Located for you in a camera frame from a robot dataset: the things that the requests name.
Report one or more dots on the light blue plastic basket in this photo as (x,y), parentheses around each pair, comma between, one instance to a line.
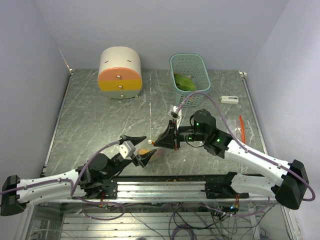
(189,65)

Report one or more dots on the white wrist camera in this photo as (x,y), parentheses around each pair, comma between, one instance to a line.
(176,114)
(126,149)

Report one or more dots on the round three-drawer cabinet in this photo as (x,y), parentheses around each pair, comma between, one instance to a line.
(120,74)

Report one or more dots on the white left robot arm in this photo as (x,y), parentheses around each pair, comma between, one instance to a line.
(89,181)

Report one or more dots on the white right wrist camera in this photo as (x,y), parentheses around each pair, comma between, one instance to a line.
(176,114)

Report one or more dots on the aluminium frame rail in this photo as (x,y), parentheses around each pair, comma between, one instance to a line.
(125,190)

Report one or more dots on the zip bag with fake food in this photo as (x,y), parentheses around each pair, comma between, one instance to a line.
(238,128)

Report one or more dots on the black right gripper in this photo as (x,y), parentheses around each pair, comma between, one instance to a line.
(168,139)

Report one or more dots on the small white device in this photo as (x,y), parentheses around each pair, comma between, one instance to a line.
(229,100)

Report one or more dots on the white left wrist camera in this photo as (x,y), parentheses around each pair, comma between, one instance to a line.
(126,149)

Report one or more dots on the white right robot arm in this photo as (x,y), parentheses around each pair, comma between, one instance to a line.
(279,179)

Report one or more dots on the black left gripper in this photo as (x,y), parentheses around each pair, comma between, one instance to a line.
(134,140)

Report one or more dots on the green fake leafy vegetable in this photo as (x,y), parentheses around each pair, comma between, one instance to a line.
(184,83)

